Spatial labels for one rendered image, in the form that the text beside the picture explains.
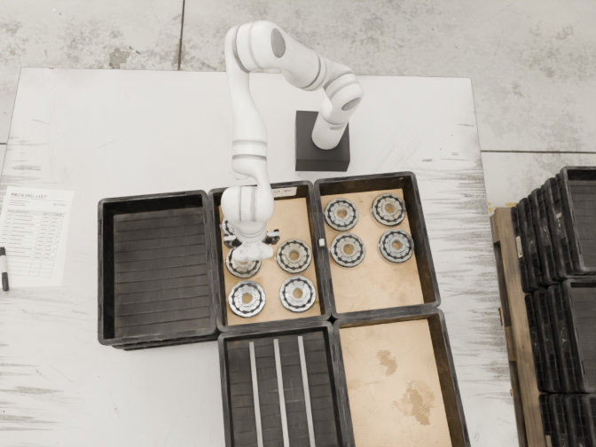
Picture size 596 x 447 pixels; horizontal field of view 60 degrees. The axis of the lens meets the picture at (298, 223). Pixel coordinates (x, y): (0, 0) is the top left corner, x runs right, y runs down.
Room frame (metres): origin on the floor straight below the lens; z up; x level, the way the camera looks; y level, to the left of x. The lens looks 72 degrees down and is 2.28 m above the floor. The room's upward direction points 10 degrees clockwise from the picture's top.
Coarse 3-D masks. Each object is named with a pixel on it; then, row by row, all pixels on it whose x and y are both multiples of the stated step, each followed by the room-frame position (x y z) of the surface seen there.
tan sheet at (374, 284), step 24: (360, 192) 0.61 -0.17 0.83; (384, 192) 0.62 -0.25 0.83; (360, 216) 0.53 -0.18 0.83; (360, 264) 0.39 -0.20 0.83; (384, 264) 0.40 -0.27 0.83; (408, 264) 0.41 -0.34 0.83; (336, 288) 0.31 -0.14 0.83; (360, 288) 0.32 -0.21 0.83; (384, 288) 0.33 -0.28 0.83; (408, 288) 0.34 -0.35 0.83
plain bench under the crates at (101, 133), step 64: (64, 128) 0.71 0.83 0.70; (128, 128) 0.75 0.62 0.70; (192, 128) 0.80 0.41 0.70; (384, 128) 0.92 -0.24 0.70; (448, 128) 0.96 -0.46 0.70; (0, 192) 0.45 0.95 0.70; (128, 192) 0.53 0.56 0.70; (448, 192) 0.72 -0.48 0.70; (448, 256) 0.50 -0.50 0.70; (0, 320) 0.07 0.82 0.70; (64, 320) 0.10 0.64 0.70; (448, 320) 0.29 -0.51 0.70; (0, 384) -0.11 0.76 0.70; (64, 384) -0.08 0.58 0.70; (128, 384) -0.05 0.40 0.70; (192, 384) -0.02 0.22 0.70
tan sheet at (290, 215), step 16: (288, 208) 0.52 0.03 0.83; (304, 208) 0.53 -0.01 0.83; (272, 224) 0.46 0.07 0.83; (288, 224) 0.47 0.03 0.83; (304, 224) 0.48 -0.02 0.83; (304, 240) 0.43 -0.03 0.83; (224, 256) 0.34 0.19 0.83; (272, 256) 0.37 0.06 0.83; (224, 272) 0.30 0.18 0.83; (272, 272) 0.32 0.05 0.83; (304, 272) 0.34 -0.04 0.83; (272, 288) 0.27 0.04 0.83; (272, 304) 0.23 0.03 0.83; (240, 320) 0.17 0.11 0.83; (256, 320) 0.18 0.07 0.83
